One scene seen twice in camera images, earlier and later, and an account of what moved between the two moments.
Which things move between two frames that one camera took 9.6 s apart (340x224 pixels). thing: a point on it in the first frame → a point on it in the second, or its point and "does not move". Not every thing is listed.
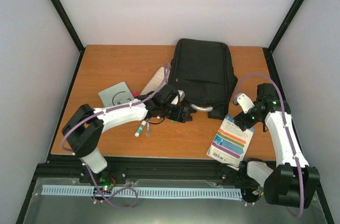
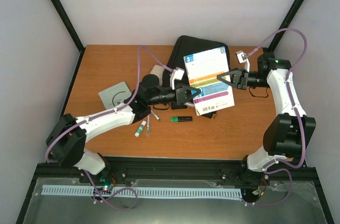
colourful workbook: (230, 144) → (203, 69)
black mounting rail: (211, 168) does not move
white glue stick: (143, 123) does not move
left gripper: (183, 119) → (181, 95)
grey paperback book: (116, 95) does not move
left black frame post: (60, 11) does not move
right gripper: (241, 120) → (239, 78)
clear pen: (147, 129) does not move
